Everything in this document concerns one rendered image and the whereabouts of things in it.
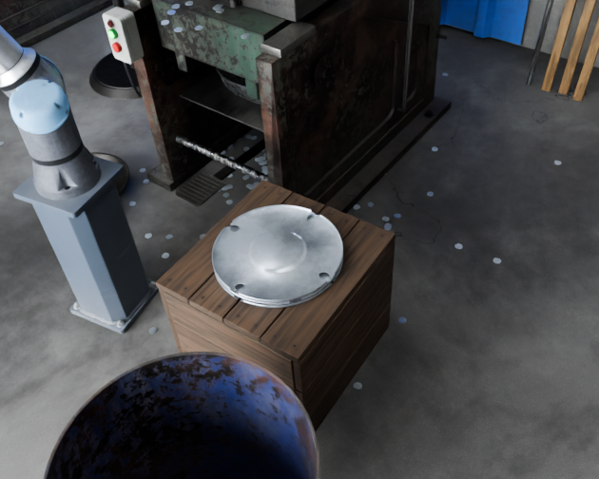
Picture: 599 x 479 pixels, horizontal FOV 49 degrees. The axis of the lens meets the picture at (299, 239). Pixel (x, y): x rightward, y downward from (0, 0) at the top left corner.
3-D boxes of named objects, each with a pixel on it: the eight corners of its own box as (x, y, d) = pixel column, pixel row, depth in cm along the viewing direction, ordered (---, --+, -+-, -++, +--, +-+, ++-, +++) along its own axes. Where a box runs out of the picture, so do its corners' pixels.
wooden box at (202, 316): (306, 444, 152) (299, 359, 127) (183, 370, 168) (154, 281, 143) (389, 325, 174) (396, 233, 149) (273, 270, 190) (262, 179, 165)
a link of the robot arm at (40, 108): (30, 167, 142) (7, 115, 132) (24, 134, 150) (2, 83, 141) (86, 152, 144) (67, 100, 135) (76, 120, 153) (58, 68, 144)
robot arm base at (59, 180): (72, 207, 147) (58, 173, 140) (22, 189, 152) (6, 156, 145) (113, 167, 156) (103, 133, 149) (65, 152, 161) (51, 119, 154)
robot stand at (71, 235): (123, 335, 177) (73, 214, 145) (69, 313, 184) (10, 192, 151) (163, 286, 189) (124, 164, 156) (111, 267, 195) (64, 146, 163)
